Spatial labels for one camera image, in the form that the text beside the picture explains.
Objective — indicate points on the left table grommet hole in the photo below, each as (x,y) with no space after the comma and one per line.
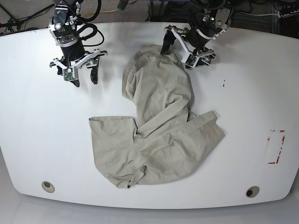
(48,187)

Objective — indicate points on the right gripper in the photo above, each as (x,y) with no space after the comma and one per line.
(72,53)

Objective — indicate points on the table grommet hole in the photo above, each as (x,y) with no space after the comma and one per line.
(252,192)
(48,187)

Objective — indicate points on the beige T-shirt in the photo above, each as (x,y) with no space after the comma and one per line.
(166,141)

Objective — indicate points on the red tape rectangle marking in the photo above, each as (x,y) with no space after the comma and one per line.
(274,146)

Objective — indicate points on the white power strip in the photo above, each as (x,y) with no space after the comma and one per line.
(288,10)

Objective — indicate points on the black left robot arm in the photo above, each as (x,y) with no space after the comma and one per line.
(208,20)

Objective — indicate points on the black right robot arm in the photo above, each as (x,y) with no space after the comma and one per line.
(78,40)

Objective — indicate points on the right table grommet hole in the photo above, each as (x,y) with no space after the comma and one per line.
(252,192)

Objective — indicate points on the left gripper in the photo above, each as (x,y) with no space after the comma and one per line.
(198,38)

